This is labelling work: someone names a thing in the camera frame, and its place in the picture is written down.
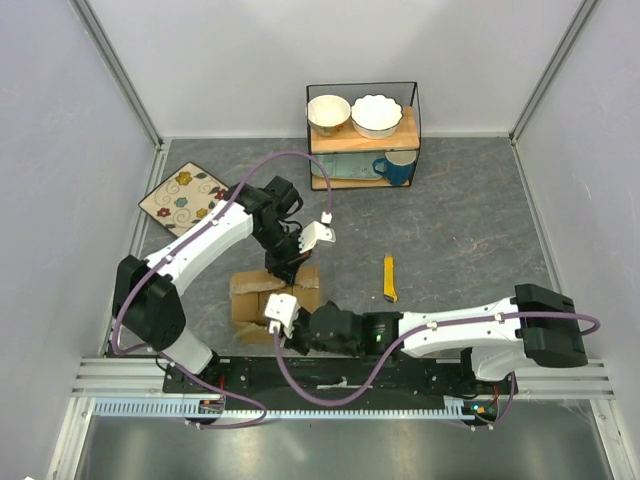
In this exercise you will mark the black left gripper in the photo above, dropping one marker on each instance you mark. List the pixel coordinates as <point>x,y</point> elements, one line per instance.
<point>286,268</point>

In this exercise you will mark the yellow utility knife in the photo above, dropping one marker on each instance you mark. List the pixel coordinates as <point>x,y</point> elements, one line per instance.
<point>389,290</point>

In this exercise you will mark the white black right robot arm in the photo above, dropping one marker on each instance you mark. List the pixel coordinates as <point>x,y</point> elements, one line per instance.
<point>534,326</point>

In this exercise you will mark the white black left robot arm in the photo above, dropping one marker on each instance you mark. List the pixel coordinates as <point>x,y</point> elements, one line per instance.
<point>147,293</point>

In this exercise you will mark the pale green rectangular plate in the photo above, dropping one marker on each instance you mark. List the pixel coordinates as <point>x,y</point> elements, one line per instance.
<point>350,166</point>

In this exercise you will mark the floral square coaster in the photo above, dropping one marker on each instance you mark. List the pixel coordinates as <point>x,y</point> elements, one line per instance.
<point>184,198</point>

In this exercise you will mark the blue mug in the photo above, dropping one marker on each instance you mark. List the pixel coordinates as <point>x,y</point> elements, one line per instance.
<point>395,166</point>

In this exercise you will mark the cream ceramic bowl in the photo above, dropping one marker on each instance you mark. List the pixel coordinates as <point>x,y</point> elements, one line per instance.
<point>327,114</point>

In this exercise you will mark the white scalloped bowl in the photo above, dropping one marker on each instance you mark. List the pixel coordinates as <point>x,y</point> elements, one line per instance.
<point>376,117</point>

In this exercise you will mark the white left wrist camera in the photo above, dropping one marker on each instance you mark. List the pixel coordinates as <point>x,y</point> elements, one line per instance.
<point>315,232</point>

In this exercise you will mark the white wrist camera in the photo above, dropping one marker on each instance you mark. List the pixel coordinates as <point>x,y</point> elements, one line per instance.
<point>281,311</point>
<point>315,232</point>

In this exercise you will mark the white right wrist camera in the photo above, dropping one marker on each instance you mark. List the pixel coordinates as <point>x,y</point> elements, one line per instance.
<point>281,311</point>

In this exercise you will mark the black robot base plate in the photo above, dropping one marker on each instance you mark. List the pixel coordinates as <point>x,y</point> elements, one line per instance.
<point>403,381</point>

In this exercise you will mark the black wire wooden shelf rack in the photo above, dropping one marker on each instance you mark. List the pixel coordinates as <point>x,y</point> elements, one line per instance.
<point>407,136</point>

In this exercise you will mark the grey slotted cable duct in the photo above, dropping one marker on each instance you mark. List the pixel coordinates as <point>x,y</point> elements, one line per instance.
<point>213,406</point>

